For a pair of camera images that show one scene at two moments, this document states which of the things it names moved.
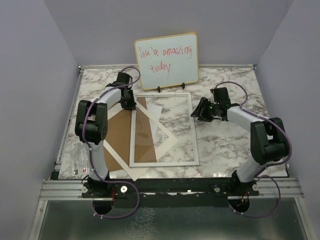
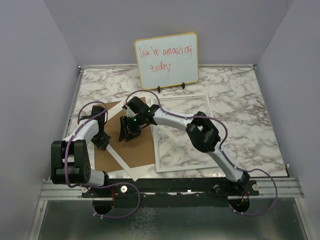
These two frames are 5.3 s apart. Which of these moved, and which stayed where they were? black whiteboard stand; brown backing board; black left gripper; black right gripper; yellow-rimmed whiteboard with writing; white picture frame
Moved: black right gripper; white picture frame; black left gripper
Stayed: brown backing board; black whiteboard stand; yellow-rimmed whiteboard with writing
